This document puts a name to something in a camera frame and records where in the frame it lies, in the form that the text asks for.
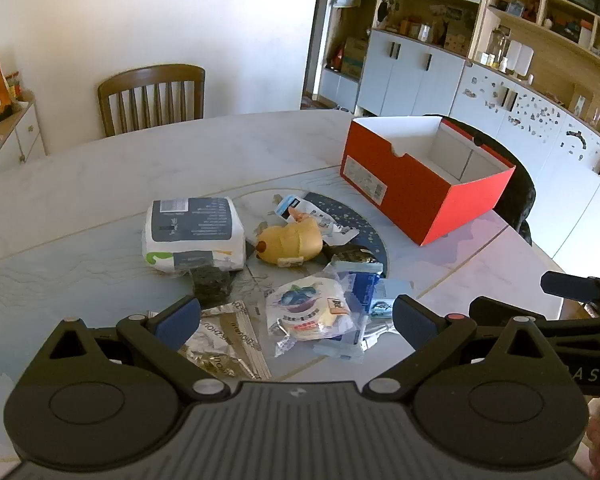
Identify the yellow duck toy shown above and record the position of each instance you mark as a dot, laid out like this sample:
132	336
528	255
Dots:
290	242

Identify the white tissue pack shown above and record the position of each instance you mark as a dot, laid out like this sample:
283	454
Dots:
190	220

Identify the brown wooden chair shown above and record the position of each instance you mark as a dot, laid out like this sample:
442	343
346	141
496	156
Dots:
150	76

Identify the white and wood wall cabinet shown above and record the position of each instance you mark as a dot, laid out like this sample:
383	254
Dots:
415	77

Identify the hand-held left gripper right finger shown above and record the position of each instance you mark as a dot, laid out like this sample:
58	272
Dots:
410	320

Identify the dark seaweed packet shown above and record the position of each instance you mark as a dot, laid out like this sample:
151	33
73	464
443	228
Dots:
210	284

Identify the white snack wrapper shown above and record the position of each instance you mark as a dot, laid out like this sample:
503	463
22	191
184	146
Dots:
287	205

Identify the white sideboard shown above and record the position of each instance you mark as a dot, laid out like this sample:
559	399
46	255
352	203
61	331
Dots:
26	132

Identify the black fuzzy chair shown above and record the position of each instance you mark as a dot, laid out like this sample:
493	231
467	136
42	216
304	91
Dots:
522	195

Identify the red shoe box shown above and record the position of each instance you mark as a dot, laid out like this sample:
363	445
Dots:
405	195

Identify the glass jar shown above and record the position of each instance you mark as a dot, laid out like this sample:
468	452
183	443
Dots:
500	47

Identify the dark snack packet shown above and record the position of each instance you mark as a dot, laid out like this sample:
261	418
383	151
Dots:
352	253

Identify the blue wet wipes packet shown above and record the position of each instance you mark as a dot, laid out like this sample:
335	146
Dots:
365	287

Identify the small food jar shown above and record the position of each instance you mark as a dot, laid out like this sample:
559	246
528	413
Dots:
14	86

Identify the small blue white sachet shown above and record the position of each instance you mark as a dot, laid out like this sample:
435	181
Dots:
381	307

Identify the blueberry print snack packet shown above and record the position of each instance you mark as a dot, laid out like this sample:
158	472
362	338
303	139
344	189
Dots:
300	302

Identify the gold foil packet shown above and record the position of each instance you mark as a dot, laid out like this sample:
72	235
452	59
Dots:
207	357

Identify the clear gold strip packet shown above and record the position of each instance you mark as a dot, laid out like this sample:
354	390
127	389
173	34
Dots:
242	330

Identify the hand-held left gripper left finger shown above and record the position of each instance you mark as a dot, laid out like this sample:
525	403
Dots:
180	317

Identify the cardboard box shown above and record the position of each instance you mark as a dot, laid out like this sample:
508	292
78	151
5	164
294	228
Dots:
354	57

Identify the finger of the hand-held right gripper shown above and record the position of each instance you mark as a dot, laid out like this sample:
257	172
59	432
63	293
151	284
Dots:
585	332
570	285

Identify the white marble desktop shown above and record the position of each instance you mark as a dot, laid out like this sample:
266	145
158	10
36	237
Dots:
105	190

